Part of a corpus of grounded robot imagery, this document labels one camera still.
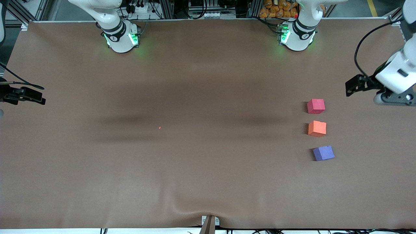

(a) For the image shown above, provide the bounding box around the orange foam block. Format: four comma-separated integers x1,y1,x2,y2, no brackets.
308,120,327,137

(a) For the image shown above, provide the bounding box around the red foam block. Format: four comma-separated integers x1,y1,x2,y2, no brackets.
307,99,326,114

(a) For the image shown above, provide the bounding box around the purple foam block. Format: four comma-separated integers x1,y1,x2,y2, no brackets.
313,145,335,162

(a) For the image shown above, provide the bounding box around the bag of orange balls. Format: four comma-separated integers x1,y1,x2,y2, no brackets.
259,0,299,19

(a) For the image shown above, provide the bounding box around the white power strip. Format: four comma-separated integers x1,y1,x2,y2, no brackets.
128,3,153,13

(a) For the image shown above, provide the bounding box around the brown table cloth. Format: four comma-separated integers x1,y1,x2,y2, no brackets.
0,18,416,230

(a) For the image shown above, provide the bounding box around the brown clamp bar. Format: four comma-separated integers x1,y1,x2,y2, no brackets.
199,216,216,234

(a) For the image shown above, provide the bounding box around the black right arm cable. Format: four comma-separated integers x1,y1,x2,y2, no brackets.
0,63,45,90

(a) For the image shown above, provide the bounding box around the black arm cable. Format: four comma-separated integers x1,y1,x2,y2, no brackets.
0,63,45,90
354,19,405,83

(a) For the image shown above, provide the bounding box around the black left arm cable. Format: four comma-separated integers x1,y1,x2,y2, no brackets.
354,19,405,83

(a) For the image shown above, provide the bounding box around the aluminium frame post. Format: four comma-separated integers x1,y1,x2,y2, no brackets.
249,0,262,18
158,0,175,19

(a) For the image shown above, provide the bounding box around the silver table clamp bracket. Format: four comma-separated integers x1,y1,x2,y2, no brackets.
201,215,220,227

